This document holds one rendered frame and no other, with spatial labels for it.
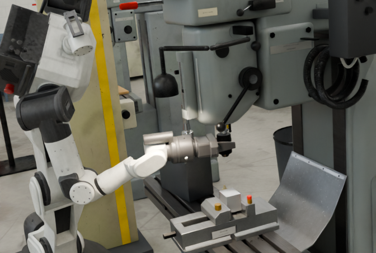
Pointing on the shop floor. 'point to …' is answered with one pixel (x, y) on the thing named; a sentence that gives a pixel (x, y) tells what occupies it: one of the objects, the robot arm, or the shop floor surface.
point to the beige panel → (100, 129)
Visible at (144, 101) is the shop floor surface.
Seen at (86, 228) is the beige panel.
